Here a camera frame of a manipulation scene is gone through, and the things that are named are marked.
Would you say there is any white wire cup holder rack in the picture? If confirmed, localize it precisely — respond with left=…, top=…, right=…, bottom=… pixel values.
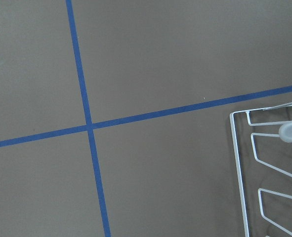
left=229, top=102, right=292, bottom=237

